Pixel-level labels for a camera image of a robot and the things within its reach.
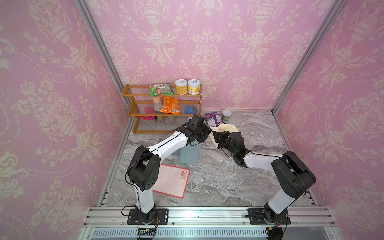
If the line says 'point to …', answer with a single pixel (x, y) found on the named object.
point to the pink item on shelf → (149, 110)
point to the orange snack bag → (171, 105)
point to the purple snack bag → (214, 119)
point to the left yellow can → (181, 86)
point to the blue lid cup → (190, 110)
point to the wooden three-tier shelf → (142, 99)
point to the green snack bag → (156, 89)
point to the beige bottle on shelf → (158, 104)
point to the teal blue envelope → (189, 154)
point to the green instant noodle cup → (226, 116)
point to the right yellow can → (193, 86)
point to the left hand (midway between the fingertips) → (213, 131)
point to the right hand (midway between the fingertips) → (211, 129)
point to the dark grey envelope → (176, 152)
